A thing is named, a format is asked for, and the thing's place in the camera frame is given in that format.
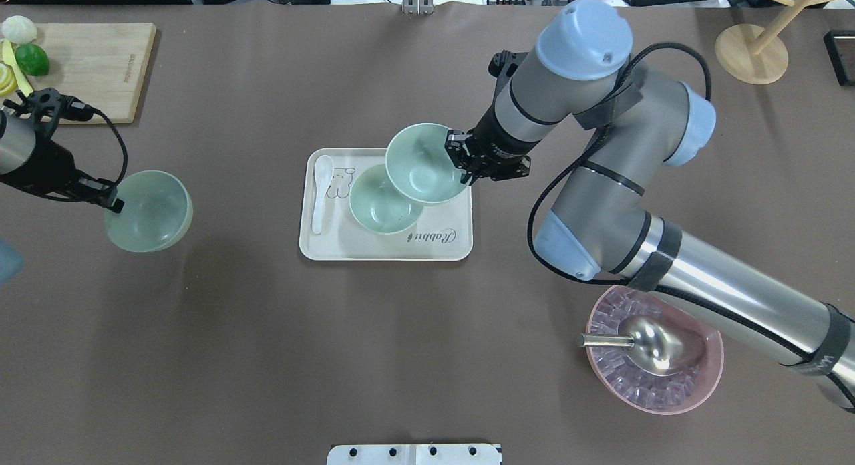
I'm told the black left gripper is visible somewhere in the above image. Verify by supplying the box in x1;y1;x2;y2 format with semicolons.
67;172;125;214

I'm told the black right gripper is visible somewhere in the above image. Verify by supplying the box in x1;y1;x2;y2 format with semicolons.
446;129;531;187

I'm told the green bowl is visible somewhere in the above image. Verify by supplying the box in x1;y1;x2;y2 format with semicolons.
104;170;194;253
350;164;423;235
385;123;467;206

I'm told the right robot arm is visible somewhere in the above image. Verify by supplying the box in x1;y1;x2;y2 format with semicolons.
445;0;854;412

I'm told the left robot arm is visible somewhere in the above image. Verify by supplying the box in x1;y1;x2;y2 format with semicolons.
1;109;128;214

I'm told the cream rabbit serving tray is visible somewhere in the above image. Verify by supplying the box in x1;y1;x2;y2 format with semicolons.
299;148;474;261

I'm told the green bowl on tray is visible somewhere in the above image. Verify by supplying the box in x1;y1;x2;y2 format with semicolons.
350;164;423;235

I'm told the bamboo cutting board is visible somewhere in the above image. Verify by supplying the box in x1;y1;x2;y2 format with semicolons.
28;23;156;124

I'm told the white ceramic spoon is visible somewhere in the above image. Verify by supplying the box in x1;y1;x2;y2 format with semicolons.
311;154;334;235

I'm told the lemon slice left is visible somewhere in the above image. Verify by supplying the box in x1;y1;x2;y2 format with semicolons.
0;62;18;96

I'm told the green lime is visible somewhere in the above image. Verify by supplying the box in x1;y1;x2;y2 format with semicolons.
13;43;51;76

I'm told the yellow plastic knife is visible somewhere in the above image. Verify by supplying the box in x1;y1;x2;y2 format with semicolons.
2;39;33;96

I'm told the white garlic bulb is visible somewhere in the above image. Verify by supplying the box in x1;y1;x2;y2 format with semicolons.
1;15;39;45

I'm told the pink bowl with ice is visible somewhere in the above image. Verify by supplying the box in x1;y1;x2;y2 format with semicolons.
585;285;724;414

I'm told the metal ice scoop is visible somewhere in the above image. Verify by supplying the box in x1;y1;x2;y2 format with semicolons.
576;315;706;377

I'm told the wooden banana hanger stand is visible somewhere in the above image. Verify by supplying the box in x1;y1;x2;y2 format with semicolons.
715;0;836;85

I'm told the dark wooden tray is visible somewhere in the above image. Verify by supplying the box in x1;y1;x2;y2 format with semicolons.
822;30;854;86

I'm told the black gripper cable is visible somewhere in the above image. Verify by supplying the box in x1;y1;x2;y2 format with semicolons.
67;103;129;192

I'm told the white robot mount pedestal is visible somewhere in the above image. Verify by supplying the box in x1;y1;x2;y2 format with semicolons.
326;443;504;464

